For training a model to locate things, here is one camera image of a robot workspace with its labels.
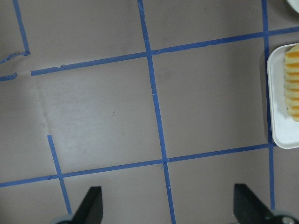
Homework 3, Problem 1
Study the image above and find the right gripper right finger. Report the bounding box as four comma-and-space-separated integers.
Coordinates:
234, 183, 299, 224

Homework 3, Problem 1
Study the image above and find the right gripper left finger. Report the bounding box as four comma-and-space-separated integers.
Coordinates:
52, 186, 103, 224

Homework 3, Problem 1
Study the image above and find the cream plate with lemon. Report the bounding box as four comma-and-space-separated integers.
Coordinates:
286, 0, 299, 13

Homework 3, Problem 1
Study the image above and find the white rectangular tray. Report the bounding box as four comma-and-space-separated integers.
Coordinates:
267, 43, 299, 149

